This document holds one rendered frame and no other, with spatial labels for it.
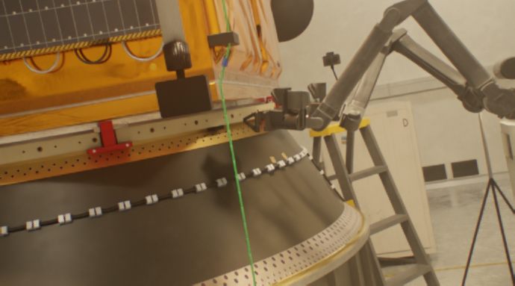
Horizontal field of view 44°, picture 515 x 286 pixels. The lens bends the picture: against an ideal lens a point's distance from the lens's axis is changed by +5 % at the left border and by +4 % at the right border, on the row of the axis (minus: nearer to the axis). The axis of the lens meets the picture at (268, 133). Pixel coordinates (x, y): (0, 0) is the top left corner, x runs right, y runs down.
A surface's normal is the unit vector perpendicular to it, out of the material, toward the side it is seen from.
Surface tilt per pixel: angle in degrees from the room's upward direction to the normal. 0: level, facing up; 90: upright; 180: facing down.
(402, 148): 90
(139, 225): 62
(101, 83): 95
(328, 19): 90
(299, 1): 90
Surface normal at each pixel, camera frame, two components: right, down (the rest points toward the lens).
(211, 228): 0.42, -0.51
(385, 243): -0.08, 0.06
